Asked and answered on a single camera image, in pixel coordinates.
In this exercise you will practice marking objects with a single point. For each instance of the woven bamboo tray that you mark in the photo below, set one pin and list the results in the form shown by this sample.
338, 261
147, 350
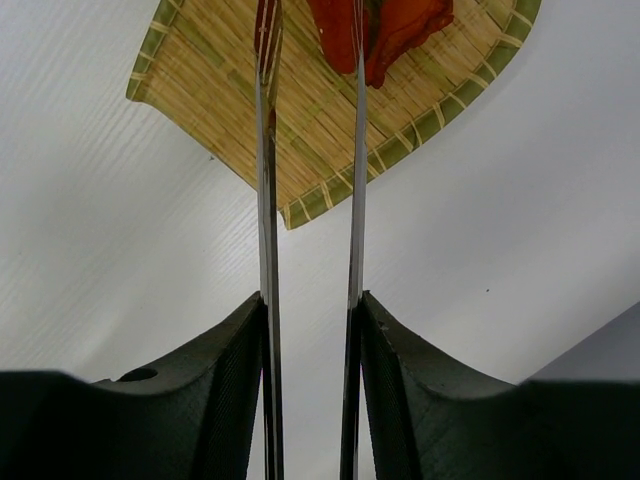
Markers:
196, 66

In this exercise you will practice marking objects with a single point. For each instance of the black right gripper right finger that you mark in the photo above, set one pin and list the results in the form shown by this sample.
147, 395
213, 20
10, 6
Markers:
433, 417

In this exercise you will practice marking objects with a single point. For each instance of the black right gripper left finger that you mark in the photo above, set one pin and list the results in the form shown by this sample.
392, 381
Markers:
187, 415

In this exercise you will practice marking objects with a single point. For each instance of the metal tongs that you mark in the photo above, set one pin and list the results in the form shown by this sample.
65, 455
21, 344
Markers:
268, 35

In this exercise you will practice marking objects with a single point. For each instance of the red fried chicken piece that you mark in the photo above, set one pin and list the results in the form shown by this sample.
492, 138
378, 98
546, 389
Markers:
390, 29

